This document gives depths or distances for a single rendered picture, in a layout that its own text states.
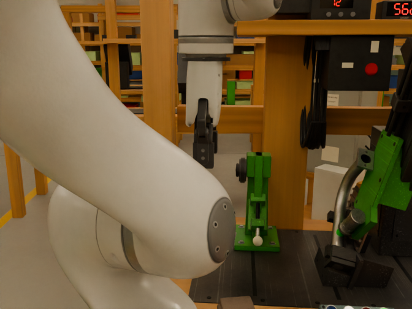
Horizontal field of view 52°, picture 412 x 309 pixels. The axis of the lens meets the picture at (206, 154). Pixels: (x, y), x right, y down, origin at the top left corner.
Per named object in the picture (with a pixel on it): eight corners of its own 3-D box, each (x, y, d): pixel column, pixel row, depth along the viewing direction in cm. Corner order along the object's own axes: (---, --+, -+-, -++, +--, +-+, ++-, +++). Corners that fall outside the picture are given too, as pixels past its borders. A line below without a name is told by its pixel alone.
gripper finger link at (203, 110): (201, 90, 65) (202, 125, 67) (196, 99, 58) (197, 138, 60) (209, 90, 65) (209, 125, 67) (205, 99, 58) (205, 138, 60)
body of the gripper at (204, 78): (186, 51, 70) (186, 118, 73) (176, 51, 60) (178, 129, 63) (231, 51, 69) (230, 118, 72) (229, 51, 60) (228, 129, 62)
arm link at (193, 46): (183, 37, 69) (183, 56, 70) (174, 36, 61) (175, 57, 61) (233, 37, 68) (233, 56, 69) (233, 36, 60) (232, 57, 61)
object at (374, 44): (389, 91, 117) (395, 35, 113) (327, 91, 118) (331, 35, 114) (376, 87, 129) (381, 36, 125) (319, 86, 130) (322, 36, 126)
